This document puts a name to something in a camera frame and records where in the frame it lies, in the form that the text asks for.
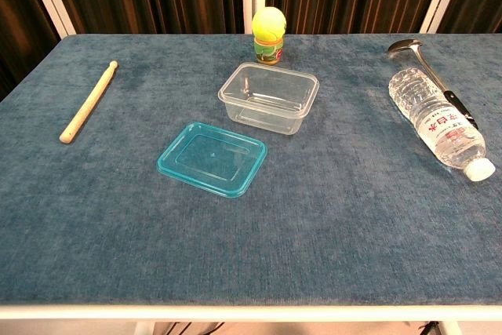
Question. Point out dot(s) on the light blue plastic container lid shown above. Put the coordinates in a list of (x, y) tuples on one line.
[(188, 154)]

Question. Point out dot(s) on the clear plastic container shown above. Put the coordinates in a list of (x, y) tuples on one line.
[(270, 93)]

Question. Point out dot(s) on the small green drink can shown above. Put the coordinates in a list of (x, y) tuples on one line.
[(268, 52)]

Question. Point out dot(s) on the blue velvet table cloth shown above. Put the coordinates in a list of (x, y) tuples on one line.
[(274, 241)]

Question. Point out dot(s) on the yellow-green tennis ball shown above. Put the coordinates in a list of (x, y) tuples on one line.
[(268, 23)]

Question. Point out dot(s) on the light wooden stick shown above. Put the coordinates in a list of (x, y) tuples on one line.
[(90, 99)]

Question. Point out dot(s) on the clear plastic water bottle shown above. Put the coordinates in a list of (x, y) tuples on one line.
[(439, 119)]

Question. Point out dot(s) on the white table frame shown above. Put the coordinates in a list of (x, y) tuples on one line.
[(251, 312)]

